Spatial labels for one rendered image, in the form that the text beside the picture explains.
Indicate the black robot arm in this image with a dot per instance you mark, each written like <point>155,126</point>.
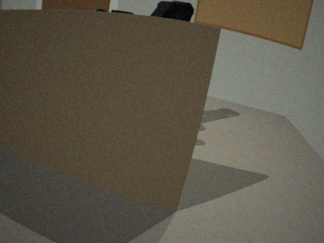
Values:
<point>171,10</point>

